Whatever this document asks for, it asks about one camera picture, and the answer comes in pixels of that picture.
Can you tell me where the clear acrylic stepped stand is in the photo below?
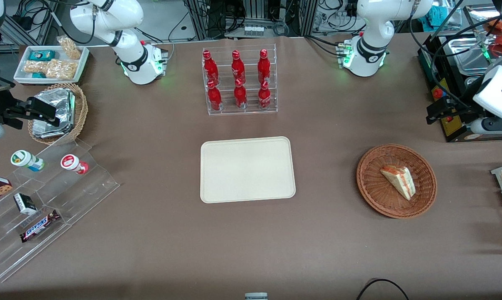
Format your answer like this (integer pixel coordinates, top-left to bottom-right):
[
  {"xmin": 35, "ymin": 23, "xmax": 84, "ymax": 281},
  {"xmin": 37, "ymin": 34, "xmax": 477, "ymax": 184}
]
[{"xmin": 0, "ymin": 139, "xmax": 120, "ymax": 283}]

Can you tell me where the green capped yogurt bottle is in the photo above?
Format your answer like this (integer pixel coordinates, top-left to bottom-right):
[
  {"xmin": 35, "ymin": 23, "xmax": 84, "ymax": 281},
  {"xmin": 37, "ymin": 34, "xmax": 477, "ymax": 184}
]
[{"xmin": 10, "ymin": 150, "xmax": 45, "ymax": 172}]

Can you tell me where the teal snack box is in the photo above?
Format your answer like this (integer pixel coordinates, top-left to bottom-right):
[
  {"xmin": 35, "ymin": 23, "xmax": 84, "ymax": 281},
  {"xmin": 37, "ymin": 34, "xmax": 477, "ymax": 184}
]
[{"xmin": 29, "ymin": 50, "xmax": 56, "ymax": 62}]

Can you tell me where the black cable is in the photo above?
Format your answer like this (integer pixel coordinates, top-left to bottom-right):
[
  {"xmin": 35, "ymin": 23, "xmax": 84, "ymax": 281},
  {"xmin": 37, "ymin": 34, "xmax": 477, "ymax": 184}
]
[{"xmin": 356, "ymin": 278, "xmax": 409, "ymax": 300}]

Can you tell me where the red capped yogurt bottle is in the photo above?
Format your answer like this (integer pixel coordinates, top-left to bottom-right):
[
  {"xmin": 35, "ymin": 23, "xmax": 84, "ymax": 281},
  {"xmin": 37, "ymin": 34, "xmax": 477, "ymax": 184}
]
[{"xmin": 60, "ymin": 154, "xmax": 89, "ymax": 175}]

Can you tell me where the clear acrylic bottle rack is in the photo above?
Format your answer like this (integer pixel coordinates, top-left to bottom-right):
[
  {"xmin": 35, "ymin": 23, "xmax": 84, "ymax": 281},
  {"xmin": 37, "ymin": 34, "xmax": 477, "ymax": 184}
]
[{"xmin": 202, "ymin": 43, "xmax": 278, "ymax": 116}]

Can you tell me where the triangle sandwich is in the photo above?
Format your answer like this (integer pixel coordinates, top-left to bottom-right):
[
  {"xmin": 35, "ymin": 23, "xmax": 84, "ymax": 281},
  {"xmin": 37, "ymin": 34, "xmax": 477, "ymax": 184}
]
[{"xmin": 380, "ymin": 165, "xmax": 416, "ymax": 201}]

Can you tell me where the Snickers chocolate bar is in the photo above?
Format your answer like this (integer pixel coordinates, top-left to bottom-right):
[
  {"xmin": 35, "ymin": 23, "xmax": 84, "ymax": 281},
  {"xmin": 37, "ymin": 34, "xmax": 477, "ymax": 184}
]
[{"xmin": 20, "ymin": 209, "xmax": 61, "ymax": 243}]

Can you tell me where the light tan wicker basket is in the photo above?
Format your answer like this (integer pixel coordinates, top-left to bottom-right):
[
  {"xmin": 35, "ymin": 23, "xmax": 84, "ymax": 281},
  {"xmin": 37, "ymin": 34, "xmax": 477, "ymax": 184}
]
[{"xmin": 28, "ymin": 83, "xmax": 88, "ymax": 145}]

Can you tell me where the clear bag of peanuts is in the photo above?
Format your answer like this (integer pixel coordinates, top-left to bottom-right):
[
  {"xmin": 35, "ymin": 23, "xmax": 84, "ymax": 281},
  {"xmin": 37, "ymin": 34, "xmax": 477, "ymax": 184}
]
[{"xmin": 57, "ymin": 35, "xmax": 82, "ymax": 60}]

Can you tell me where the large clear bag of crackers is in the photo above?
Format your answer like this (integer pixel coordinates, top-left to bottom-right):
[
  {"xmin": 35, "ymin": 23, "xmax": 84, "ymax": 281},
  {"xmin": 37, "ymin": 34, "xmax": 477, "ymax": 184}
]
[{"xmin": 46, "ymin": 59, "xmax": 78, "ymax": 80}]

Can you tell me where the orange bag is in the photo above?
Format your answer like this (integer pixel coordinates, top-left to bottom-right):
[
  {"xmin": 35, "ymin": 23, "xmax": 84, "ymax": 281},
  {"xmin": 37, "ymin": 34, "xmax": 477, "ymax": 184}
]
[{"xmin": 484, "ymin": 20, "xmax": 502, "ymax": 60}]

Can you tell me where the red cola bottle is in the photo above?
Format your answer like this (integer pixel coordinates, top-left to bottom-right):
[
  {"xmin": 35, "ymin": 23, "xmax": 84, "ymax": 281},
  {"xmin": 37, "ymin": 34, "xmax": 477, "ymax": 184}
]
[
  {"xmin": 258, "ymin": 80, "xmax": 273, "ymax": 110},
  {"xmin": 203, "ymin": 50, "xmax": 219, "ymax": 85},
  {"xmin": 257, "ymin": 49, "xmax": 272, "ymax": 84},
  {"xmin": 207, "ymin": 80, "xmax": 223, "ymax": 112},
  {"xmin": 233, "ymin": 78, "xmax": 248, "ymax": 110},
  {"xmin": 231, "ymin": 50, "xmax": 247, "ymax": 84}
]

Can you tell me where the stainless steel tray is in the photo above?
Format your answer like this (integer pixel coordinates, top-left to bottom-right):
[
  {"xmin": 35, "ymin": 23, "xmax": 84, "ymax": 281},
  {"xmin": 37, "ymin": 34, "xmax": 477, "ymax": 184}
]
[{"xmin": 446, "ymin": 37, "xmax": 492, "ymax": 76}]

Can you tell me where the brown round wicker basket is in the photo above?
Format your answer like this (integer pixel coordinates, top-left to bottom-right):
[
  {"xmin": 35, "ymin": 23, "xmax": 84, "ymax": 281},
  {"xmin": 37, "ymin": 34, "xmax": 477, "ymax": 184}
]
[{"xmin": 356, "ymin": 144, "xmax": 438, "ymax": 219}]

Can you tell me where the silver foil wrapped package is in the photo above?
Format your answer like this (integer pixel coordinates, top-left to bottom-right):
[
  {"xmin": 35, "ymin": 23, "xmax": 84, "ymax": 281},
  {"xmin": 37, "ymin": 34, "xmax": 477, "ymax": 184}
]
[{"xmin": 32, "ymin": 88, "xmax": 76, "ymax": 139}]

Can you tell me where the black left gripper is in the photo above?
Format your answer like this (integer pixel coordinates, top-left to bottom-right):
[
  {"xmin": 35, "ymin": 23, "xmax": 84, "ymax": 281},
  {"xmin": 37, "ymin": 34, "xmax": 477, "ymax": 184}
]
[{"xmin": 426, "ymin": 99, "xmax": 485, "ymax": 125}]

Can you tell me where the beige plastic tray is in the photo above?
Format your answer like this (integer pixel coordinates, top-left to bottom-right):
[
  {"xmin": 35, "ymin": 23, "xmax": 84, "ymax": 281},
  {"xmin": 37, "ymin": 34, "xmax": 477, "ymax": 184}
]
[{"xmin": 200, "ymin": 136, "xmax": 296, "ymax": 204}]

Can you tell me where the small black white carton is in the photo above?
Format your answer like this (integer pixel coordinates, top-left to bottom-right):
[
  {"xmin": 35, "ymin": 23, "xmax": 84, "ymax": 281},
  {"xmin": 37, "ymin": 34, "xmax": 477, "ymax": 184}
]
[{"xmin": 13, "ymin": 192, "xmax": 38, "ymax": 216}]

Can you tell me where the white rectangular snack tray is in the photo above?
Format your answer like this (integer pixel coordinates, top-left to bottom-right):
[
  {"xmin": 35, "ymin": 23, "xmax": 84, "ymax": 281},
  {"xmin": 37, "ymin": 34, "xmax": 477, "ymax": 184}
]
[{"xmin": 14, "ymin": 45, "xmax": 90, "ymax": 85}]

